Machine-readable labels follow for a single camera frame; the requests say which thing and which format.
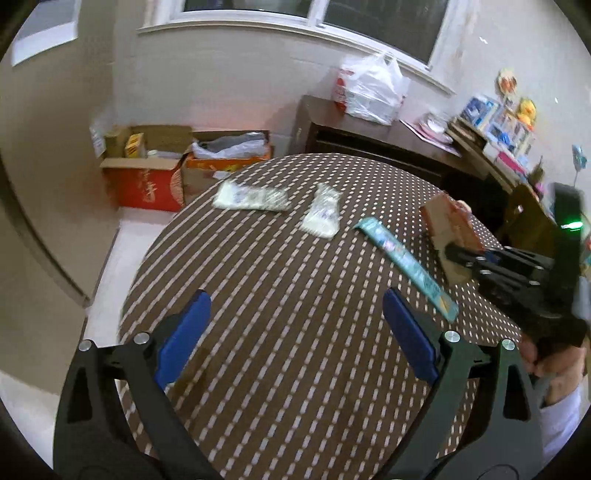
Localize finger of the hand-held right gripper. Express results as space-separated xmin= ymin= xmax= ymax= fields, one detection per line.
xmin=442 ymin=244 xmax=554 ymax=288

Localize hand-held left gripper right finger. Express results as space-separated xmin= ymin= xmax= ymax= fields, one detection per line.
xmin=382 ymin=286 xmax=546 ymax=480

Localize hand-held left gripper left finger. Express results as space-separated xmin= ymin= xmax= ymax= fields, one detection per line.
xmin=52 ymin=289 xmax=222 ymax=480

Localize red paper bag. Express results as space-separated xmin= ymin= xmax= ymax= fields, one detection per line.
xmin=420 ymin=191 xmax=486 ymax=283

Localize person's right hand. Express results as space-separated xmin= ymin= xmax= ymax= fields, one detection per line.
xmin=521 ymin=336 xmax=583 ymax=405

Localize long teal wrapper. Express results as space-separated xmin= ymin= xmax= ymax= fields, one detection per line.
xmin=353 ymin=218 xmax=459 ymax=324

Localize row of books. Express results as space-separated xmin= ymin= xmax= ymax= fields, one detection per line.
xmin=445 ymin=95 xmax=546 ymax=185

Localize pink papers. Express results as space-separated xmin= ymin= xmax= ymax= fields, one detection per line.
xmin=399 ymin=113 xmax=462 ymax=151

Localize person's white clothing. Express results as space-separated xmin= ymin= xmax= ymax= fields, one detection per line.
xmin=538 ymin=385 xmax=583 ymax=462

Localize white printed packet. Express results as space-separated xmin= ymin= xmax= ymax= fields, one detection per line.
xmin=211 ymin=181 xmax=293 ymax=214

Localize red cardboard box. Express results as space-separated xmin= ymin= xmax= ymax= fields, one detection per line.
xmin=99 ymin=124 xmax=195 ymax=213

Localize clear plastic wrapper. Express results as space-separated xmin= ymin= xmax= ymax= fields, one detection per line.
xmin=301 ymin=183 xmax=342 ymax=239

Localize yellow duck toy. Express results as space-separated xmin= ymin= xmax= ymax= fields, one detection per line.
xmin=516 ymin=98 xmax=539 ymax=130

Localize orange cardboard box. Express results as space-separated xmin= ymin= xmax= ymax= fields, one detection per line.
xmin=180 ymin=130 xmax=275 ymax=206

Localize dark wooden cabinet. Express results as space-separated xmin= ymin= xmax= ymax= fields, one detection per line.
xmin=288 ymin=95 xmax=509 ymax=199

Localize grey plastic bag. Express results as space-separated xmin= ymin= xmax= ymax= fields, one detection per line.
xmin=191 ymin=131 xmax=269 ymax=160

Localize small yellow box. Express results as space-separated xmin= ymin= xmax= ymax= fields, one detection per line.
xmin=124 ymin=133 xmax=147 ymax=158

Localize white plastic bag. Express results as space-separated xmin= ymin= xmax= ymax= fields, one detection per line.
xmin=335 ymin=52 xmax=411 ymax=126

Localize white paper sheet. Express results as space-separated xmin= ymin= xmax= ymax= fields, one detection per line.
xmin=90 ymin=122 xmax=109 ymax=160

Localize white framed window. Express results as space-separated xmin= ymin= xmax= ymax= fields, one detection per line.
xmin=136 ymin=0 xmax=458 ymax=95

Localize orange wall decoration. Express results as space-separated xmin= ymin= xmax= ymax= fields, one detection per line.
xmin=496 ymin=68 xmax=519 ymax=93

